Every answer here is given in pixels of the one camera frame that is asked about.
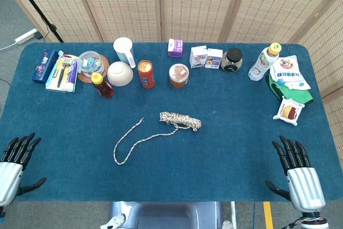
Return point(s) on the light blue toothbrush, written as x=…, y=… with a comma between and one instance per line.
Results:
x=53, y=69

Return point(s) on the beige upturned bowl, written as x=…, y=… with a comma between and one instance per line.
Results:
x=120, y=73

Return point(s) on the glass jar black lid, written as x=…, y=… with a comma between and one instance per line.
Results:
x=231, y=61

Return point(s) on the dark blue long box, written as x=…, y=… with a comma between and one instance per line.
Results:
x=44, y=65

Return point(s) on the orange-lid plastic jar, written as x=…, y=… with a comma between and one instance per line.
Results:
x=178, y=77

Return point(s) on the honey bottle yellow cap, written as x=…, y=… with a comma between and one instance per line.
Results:
x=104, y=89

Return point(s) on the black power adapter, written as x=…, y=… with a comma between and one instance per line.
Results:
x=38, y=35

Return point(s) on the black razor card pack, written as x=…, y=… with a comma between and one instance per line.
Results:
x=64, y=65

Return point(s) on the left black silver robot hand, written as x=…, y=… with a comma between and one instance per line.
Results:
x=10, y=170

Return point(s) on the white printed plastic bag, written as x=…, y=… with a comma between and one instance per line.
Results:
x=289, y=74

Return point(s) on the green cloth bag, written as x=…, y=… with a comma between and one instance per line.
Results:
x=297, y=95

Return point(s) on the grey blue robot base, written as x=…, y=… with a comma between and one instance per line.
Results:
x=166, y=215

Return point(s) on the white power strip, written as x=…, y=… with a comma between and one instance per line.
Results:
x=26, y=36

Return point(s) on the white milk carton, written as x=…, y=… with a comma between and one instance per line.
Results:
x=197, y=58

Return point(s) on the purple white toothpaste tube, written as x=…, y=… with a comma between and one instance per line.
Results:
x=71, y=74

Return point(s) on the white light blue mug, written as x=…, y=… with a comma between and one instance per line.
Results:
x=123, y=49

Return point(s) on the small purple carton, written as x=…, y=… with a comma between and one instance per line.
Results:
x=175, y=48

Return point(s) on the white snack packet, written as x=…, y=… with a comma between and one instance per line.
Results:
x=288, y=112

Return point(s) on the purple white juice carton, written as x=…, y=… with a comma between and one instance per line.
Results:
x=213, y=60

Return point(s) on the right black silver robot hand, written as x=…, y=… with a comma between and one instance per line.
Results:
x=305, y=186

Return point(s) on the woven rattan coaster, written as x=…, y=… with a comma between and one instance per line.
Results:
x=105, y=64

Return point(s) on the blue felt table cloth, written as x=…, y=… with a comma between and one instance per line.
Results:
x=214, y=154

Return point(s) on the drink bottle yellow cap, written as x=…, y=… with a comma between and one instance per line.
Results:
x=261, y=64

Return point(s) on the orange soda can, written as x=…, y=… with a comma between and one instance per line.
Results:
x=146, y=77

